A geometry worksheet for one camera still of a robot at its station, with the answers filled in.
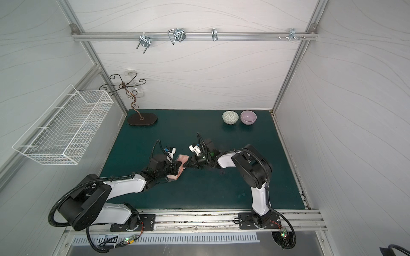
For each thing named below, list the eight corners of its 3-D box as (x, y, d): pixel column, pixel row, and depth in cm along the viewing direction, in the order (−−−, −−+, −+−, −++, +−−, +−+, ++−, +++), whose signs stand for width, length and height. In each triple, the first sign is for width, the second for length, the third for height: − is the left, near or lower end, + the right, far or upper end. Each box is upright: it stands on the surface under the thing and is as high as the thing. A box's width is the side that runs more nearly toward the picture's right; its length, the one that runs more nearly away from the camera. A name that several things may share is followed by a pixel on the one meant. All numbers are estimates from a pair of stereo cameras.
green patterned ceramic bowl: (222, 124, 113) (222, 121, 110) (221, 113, 120) (221, 110, 117) (239, 124, 113) (239, 121, 110) (237, 113, 120) (238, 110, 117)
